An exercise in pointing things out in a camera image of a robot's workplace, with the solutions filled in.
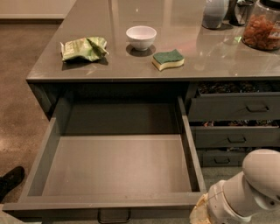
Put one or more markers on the crumpled green chip bag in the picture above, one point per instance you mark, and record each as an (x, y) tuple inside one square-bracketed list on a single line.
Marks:
[(90, 49)]

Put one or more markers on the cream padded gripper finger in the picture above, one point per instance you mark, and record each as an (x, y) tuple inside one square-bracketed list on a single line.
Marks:
[(199, 214)]

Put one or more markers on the dark glass mug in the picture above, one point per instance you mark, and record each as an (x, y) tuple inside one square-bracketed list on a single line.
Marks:
[(240, 11)]

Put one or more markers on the black shoe far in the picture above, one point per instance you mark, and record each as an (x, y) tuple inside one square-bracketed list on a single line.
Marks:
[(10, 180)]

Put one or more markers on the white trouser leg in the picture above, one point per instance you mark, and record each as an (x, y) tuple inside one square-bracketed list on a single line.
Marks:
[(8, 219)]

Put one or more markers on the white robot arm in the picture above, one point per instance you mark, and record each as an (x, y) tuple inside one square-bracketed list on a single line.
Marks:
[(253, 190)]

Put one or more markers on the green yellow sponge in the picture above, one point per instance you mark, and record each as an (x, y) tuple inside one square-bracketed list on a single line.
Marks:
[(171, 59)]

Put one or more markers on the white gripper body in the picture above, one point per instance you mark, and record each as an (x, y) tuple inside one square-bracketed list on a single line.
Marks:
[(222, 203)]

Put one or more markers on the glass jar of snacks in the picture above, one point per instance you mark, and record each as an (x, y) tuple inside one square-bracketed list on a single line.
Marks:
[(262, 30)]

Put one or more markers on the white ceramic bowl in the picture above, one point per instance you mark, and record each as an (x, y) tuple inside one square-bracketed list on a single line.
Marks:
[(141, 37)]

